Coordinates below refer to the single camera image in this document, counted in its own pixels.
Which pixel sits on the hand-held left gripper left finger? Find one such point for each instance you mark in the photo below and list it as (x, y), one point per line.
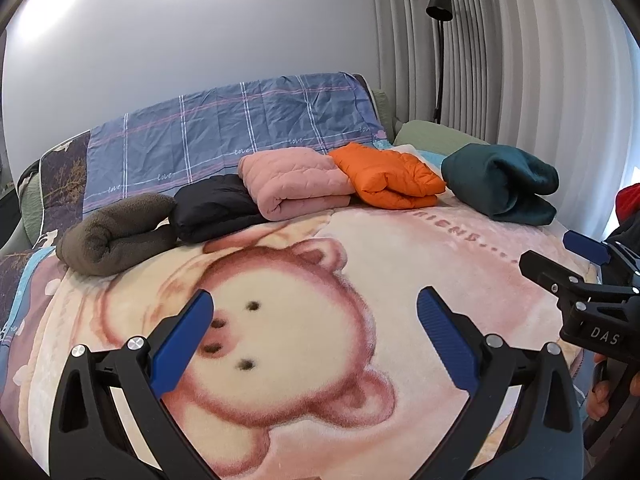
(182, 342)

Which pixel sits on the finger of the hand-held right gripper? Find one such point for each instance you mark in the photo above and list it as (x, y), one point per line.
(585, 247)
(550, 272)

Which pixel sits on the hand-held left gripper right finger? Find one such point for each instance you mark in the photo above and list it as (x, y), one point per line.
(447, 340)

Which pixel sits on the orange puffer jacket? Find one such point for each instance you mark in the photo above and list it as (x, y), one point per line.
(390, 177)

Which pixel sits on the person's right forearm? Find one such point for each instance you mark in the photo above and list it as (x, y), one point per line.
(629, 205)

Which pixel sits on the person's right hand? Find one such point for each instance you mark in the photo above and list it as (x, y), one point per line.
(597, 395)

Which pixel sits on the dark teal garment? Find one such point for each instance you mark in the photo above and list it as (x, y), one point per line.
(500, 180)

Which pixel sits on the brown fleece garment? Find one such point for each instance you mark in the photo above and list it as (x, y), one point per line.
(115, 235)

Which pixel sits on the black puffer jacket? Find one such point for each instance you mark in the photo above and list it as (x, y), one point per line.
(215, 207)

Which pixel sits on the bear printed blanket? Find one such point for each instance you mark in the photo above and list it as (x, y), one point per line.
(325, 260)

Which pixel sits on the green pillow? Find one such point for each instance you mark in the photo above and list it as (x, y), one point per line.
(435, 132)

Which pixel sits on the white pleated curtain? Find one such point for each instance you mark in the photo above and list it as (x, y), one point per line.
(525, 60)

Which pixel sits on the pink quilted jacket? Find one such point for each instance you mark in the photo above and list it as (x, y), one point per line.
(295, 180)

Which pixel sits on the dark tree print quilt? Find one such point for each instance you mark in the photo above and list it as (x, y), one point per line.
(65, 170)

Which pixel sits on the blue plaid duvet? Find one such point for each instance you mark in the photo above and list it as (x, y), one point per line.
(225, 120)

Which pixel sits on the black floor lamp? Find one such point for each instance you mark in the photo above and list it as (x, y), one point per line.
(439, 5)

